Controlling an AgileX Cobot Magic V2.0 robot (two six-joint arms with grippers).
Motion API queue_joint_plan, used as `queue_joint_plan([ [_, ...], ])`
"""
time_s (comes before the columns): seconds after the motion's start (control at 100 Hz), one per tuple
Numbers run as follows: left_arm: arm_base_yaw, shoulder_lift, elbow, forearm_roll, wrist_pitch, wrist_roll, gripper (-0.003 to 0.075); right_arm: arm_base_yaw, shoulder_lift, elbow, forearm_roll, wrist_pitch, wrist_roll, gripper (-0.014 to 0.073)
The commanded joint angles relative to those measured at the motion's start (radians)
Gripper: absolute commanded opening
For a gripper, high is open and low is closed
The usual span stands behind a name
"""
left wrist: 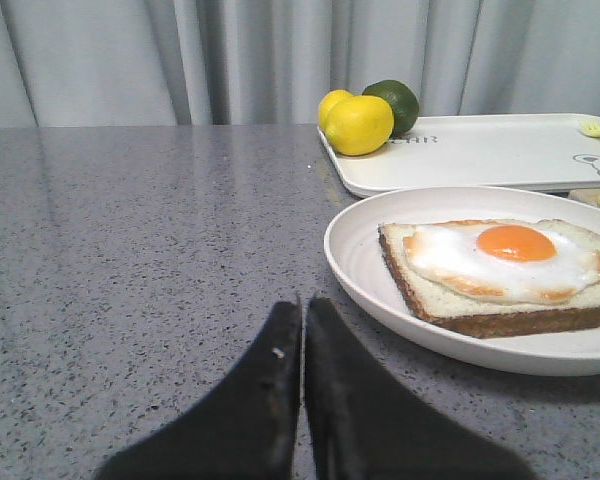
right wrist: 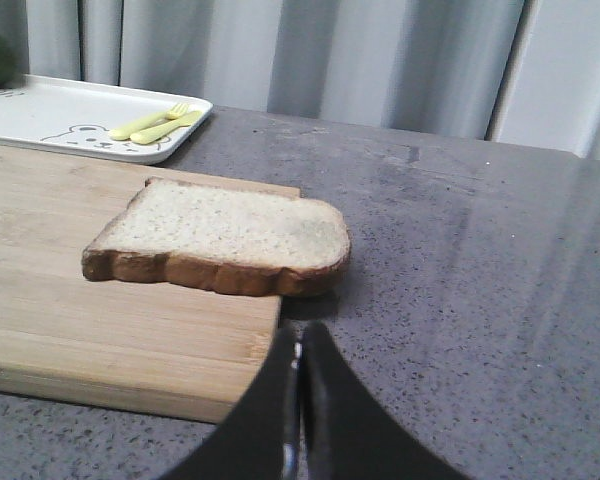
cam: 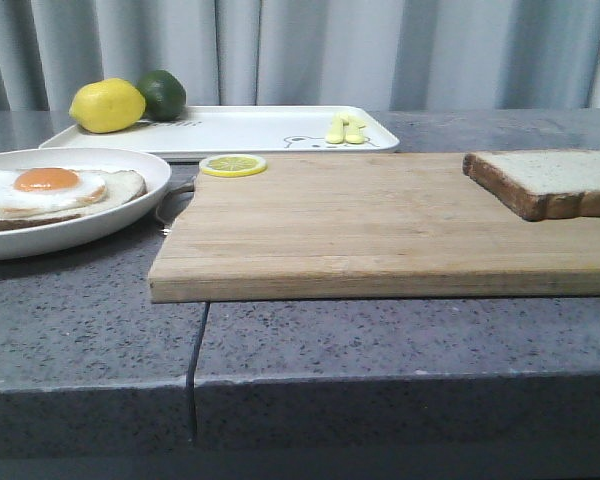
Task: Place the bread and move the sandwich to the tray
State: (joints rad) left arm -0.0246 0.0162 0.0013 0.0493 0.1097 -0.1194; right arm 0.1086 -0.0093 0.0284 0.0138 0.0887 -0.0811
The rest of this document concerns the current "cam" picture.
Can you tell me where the white bread slice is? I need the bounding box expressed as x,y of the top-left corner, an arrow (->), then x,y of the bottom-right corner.
462,150 -> 600,222

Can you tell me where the white round plate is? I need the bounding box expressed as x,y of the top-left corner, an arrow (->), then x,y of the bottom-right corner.
0,148 -> 172,260

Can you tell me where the white bear print tray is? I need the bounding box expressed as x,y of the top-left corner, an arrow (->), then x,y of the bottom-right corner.
40,106 -> 399,162

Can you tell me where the wooden cutting board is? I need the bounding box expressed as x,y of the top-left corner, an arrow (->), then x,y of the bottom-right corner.
148,153 -> 600,302

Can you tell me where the lemon slice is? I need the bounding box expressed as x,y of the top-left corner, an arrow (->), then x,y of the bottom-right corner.
199,154 -> 268,178

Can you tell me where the yellow plastic fork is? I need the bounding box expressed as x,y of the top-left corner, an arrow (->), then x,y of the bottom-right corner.
324,113 -> 349,145

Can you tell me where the yellow plastic knife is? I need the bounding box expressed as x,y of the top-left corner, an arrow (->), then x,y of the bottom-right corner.
344,115 -> 366,145

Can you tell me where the green lime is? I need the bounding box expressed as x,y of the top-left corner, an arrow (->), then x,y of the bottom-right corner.
136,70 -> 186,121

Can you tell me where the yellow lemon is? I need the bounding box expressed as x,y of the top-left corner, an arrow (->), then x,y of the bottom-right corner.
69,78 -> 146,134

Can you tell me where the fried egg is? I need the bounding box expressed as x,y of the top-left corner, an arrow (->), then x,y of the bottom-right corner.
0,167 -> 107,218

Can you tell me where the grey pleated curtain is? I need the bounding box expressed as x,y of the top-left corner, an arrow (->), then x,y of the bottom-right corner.
0,1 -> 600,111

